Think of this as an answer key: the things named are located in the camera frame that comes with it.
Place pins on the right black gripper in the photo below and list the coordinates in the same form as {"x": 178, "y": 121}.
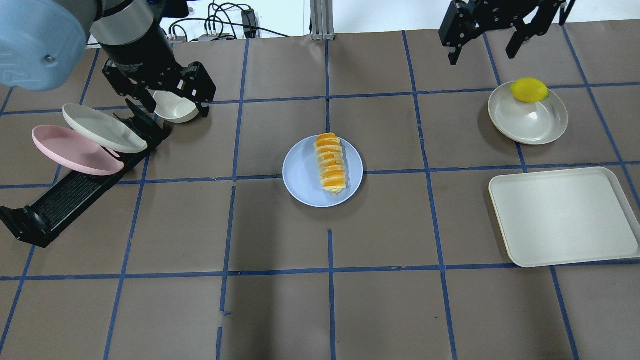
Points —
{"x": 492, "y": 17}

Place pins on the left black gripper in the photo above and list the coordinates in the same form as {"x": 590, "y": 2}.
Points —
{"x": 139, "y": 56}

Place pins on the light blue plate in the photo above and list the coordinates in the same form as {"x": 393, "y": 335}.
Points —
{"x": 302, "y": 176}

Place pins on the orange striped bread roll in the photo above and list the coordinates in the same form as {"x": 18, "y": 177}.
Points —
{"x": 328, "y": 151}

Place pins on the cream plate in rack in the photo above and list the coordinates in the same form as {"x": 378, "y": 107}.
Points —
{"x": 105, "y": 130}

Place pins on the cream plate with lemon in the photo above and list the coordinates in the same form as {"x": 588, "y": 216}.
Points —
{"x": 534, "y": 124}

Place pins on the pink plate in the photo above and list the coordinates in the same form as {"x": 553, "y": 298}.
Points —
{"x": 75, "y": 152}

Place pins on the cream bowl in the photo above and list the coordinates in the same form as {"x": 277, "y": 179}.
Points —
{"x": 173, "y": 108}

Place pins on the yellow lemon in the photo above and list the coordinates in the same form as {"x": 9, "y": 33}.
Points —
{"x": 529, "y": 90}

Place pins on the black dish rack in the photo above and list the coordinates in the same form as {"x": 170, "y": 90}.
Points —
{"x": 40, "y": 223}

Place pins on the white rectangular tray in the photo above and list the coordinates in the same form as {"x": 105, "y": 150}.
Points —
{"x": 562, "y": 217}

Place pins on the aluminium frame post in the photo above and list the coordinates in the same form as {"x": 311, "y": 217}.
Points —
{"x": 321, "y": 19}

